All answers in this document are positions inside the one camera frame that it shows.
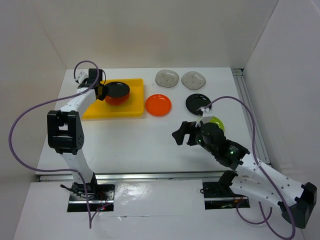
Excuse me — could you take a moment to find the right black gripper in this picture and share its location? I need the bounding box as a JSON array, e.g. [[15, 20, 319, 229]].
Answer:
[[171, 120, 216, 155]]

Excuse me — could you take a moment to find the black plate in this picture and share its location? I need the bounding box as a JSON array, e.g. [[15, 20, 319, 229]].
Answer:
[[185, 93, 211, 116], [103, 81, 130, 98]]

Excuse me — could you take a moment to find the orange plate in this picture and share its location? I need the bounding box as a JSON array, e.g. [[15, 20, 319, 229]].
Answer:
[[104, 93, 130, 106], [145, 94, 172, 117]]

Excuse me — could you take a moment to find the green plate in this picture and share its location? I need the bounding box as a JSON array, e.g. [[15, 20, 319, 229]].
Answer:
[[209, 116, 225, 132]]

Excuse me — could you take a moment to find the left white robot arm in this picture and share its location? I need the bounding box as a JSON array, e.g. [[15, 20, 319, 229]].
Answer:
[[47, 68, 106, 200]]

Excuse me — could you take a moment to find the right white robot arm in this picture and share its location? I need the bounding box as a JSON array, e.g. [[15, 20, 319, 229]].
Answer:
[[172, 121, 317, 229]]

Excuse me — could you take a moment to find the yellow plastic bin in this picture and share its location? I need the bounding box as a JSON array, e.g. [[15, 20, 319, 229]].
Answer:
[[82, 78, 144, 120]]

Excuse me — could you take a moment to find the grey glass plate right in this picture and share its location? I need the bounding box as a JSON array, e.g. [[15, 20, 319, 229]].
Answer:
[[181, 71, 207, 91]]

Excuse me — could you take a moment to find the grey glass plate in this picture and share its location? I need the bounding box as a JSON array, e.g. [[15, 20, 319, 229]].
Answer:
[[155, 69, 179, 88], [181, 71, 207, 91]]

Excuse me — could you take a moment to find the grey glass plate left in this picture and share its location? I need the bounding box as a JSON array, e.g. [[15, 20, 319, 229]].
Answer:
[[155, 69, 179, 88]]

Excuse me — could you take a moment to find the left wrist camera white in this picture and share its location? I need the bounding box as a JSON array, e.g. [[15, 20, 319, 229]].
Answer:
[[75, 71, 88, 85]]

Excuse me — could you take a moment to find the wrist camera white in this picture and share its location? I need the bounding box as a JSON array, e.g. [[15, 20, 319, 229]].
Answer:
[[195, 106, 213, 128], [75, 71, 88, 85]]

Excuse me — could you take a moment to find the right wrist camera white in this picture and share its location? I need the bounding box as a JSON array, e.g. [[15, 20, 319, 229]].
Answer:
[[195, 106, 213, 128]]

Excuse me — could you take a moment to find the aluminium rail front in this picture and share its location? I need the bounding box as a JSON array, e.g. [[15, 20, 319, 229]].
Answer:
[[39, 171, 224, 182]]

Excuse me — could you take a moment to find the aluminium rail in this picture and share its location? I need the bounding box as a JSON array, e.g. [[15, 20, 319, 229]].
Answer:
[[231, 68, 271, 165], [39, 171, 224, 182]]

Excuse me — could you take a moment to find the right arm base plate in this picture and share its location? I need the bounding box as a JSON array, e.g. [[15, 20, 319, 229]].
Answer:
[[200, 182, 250, 210]]

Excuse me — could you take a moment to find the aluminium rail right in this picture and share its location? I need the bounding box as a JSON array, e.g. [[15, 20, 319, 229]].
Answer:
[[231, 68, 271, 165]]

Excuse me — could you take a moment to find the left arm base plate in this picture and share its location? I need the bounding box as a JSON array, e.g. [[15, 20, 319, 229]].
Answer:
[[60, 183, 115, 213]]

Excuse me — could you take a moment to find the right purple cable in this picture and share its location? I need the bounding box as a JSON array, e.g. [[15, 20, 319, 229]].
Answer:
[[199, 96, 297, 239]]

